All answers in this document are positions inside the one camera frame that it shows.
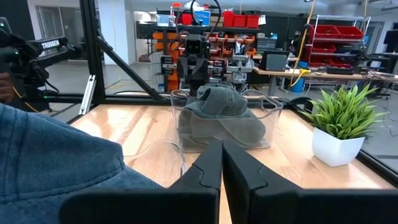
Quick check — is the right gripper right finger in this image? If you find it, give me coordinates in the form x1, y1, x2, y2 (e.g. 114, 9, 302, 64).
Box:
221, 139, 398, 224

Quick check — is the blue bin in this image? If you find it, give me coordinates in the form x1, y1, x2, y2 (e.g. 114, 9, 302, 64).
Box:
290, 77, 307, 94

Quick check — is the grey box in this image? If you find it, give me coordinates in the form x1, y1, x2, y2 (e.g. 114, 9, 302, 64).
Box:
259, 50, 291, 73

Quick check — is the clear plastic bin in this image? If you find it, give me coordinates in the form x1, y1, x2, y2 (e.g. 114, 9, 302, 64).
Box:
122, 139, 189, 179
170, 88, 285, 154

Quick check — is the red storage bin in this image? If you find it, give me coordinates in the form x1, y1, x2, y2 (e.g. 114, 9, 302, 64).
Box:
233, 14, 248, 29
246, 14, 261, 29
222, 11, 235, 28

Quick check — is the blue and white box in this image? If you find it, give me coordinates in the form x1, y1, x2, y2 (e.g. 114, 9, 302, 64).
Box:
193, 10, 212, 27

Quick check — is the yellow cable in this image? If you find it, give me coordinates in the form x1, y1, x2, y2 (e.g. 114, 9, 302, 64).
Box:
12, 86, 42, 114
289, 0, 317, 88

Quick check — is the black looped cable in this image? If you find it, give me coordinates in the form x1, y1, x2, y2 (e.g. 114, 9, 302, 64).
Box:
174, 0, 223, 43

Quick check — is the silver aluminium bracket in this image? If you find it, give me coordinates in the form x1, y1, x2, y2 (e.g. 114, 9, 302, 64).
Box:
78, 74, 98, 116

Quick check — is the wooden workbench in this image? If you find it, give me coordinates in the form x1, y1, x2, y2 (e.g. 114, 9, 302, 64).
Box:
252, 66, 398, 98

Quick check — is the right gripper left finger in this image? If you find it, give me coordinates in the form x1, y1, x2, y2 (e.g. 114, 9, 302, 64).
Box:
58, 139, 223, 224

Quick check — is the orange drawer cabinet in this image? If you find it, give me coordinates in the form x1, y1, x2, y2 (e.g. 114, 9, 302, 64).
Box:
152, 30, 188, 92

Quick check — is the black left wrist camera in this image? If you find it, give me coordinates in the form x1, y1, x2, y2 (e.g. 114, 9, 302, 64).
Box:
185, 33, 207, 58

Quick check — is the wire rack with red bins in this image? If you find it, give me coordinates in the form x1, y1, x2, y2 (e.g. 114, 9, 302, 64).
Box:
307, 15, 372, 69

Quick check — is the person's hand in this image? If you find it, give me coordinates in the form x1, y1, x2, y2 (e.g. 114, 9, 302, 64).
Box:
0, 72, 16, 104

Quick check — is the black aluminium table frame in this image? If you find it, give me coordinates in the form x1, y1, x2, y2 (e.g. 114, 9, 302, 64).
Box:
30, 0, 398, 188

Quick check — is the green plant in white pot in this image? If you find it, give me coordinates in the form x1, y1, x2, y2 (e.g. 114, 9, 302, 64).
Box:
299, 83, 387, 167

